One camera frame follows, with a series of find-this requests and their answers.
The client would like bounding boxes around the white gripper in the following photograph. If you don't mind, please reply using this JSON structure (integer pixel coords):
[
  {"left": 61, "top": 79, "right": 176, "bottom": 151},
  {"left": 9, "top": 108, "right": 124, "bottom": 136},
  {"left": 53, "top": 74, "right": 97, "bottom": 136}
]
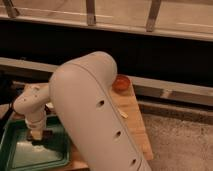
[{"left": 25, "top": 113, "right": 47, "bottom": 140}]

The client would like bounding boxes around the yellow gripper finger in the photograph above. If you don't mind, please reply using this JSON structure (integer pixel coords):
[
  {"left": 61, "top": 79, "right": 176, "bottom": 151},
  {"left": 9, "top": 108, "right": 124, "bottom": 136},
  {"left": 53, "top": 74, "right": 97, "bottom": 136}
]
[{"left": 118, "top": 109, "right": 128, "bottom": 119}]

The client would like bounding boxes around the black eraser block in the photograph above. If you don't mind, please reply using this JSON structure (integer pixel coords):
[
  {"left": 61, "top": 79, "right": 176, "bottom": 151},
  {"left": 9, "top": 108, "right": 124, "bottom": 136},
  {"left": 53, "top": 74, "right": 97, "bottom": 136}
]
[{"left": 26, "top": 130, "right": 53, "bottom": 142}]

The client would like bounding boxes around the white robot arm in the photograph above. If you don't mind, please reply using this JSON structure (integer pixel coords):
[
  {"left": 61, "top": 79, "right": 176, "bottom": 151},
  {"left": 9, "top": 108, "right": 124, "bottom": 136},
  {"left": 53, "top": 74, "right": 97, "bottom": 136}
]
[{"left": 13, "top": 51, "right": 152, "bottom": 171}]

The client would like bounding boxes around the green plastic tray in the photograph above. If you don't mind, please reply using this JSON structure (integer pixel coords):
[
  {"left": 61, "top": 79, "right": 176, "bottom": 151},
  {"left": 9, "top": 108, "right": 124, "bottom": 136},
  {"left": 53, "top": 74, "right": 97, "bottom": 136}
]
[{"left": 0, "top": 117, "right": 70, "bottom": 171}]

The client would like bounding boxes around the wooden table board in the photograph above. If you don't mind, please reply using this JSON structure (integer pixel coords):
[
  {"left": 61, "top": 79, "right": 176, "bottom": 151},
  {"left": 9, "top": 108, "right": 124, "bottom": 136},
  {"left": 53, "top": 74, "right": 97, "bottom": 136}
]
[{"left": 12, "top": 79, "right": 155, "bottom": 171}]

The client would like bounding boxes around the orange bowl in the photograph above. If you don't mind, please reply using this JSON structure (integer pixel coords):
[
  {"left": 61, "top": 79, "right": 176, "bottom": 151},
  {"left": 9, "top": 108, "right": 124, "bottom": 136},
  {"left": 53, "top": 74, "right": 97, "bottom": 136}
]
[{"left": 112, "top": 75, "right": 130, "bottom": 92}]

